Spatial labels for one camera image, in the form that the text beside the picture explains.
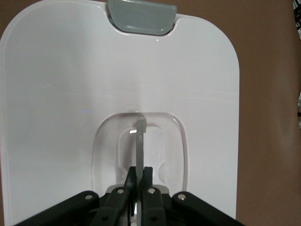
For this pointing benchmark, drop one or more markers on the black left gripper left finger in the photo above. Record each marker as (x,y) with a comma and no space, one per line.
(115,207)

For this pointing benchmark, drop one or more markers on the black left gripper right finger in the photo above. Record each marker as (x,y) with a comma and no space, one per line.
(152,207)

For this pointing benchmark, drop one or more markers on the grey lid latch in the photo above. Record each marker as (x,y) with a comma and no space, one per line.
(141,18)

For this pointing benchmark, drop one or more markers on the brown table cover mat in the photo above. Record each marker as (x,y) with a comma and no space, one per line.
(270,117)

